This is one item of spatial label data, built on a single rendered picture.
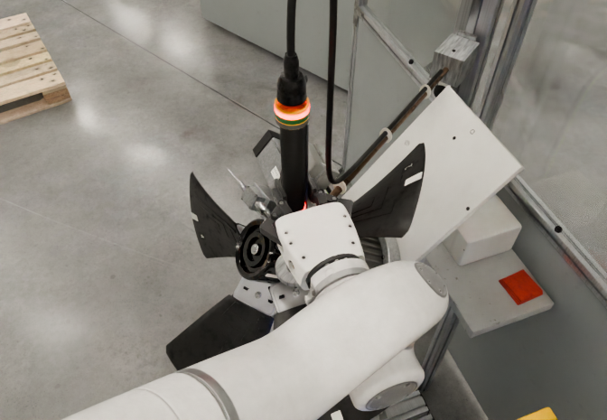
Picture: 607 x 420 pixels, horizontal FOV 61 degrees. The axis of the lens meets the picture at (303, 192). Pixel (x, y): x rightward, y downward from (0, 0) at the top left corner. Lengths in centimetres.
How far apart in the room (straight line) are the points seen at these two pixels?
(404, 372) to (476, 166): 57
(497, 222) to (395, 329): 98
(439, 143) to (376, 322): 68
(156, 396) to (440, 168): 83
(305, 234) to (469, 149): 50
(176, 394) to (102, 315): 209
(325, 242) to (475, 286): 82
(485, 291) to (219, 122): 214
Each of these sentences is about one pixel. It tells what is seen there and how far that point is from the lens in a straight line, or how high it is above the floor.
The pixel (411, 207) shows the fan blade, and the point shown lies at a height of 144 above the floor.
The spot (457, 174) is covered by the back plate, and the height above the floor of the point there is 129.
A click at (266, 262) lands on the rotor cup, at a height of 124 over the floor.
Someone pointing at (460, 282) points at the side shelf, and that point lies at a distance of 143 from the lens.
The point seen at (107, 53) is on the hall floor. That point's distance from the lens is 398.
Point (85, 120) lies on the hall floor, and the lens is 342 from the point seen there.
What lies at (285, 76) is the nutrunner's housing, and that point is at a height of 167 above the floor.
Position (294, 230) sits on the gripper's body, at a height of 149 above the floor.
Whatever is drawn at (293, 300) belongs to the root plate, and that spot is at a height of 118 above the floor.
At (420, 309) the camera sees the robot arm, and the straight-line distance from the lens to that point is 52.
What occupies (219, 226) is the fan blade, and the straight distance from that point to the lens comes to 118.
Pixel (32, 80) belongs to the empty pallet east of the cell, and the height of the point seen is 14.
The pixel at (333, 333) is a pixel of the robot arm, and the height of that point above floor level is 159.
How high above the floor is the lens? 202
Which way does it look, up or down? 48 degrees down
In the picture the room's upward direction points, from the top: straight up
